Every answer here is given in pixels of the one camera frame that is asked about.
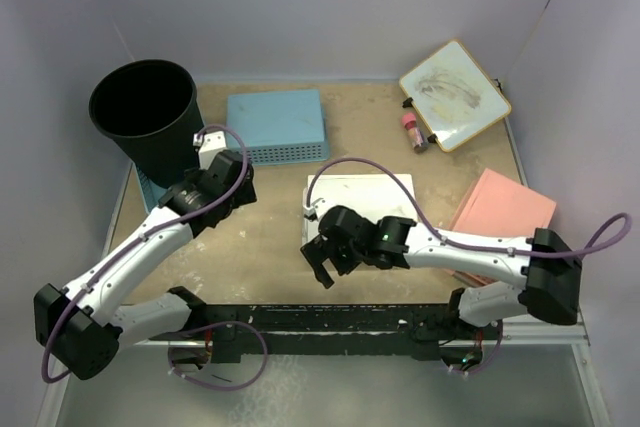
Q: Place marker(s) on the pink plastic basket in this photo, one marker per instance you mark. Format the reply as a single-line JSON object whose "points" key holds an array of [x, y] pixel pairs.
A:
{"points": [[496, 205]]}

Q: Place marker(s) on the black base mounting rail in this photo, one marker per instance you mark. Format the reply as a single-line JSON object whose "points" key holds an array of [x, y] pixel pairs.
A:
{"points": [[418, 331]]}

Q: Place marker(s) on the white plastic basket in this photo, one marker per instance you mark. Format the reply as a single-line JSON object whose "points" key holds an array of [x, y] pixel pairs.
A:
{"points": [[372, 196]]}

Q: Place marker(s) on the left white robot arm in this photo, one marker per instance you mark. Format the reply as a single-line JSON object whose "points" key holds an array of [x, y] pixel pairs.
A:
{"points": [[84, 324]]}

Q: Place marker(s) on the blue basket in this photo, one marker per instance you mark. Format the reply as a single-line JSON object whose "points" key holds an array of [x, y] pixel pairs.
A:
{"points": [[280, 127], [151, 193]]}

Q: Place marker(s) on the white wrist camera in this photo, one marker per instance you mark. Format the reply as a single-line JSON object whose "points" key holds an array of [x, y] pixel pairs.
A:
{"points": [[315, 210], [207, 146]]}

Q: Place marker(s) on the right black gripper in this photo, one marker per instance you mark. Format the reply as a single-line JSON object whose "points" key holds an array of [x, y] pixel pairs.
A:
{"points": [[316, 254]]}

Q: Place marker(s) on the pink capped small bottle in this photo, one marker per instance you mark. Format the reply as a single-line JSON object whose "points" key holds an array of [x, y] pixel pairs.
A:
{"points": [[418, 142]]}

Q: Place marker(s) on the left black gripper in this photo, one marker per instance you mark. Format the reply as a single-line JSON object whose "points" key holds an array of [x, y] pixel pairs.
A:
{"points": [[244, 196]]}

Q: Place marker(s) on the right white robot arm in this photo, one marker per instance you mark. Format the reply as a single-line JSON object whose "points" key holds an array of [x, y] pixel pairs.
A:
{"points": [[535, 275]]}

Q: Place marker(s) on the small whiteboard with wooden frame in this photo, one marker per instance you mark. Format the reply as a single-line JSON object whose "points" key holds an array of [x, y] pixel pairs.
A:
{"points": [[453, 96]]}

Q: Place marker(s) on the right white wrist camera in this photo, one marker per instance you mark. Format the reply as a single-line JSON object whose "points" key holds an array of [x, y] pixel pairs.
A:
{"points": [[315, 210]]}

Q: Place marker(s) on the large black plastic bucket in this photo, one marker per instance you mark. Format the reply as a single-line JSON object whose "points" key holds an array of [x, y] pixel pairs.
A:
{"points": [[149, 109]]}

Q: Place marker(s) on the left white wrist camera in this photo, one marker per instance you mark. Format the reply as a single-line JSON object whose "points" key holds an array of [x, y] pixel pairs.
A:
{"points": [[207, 146]]}

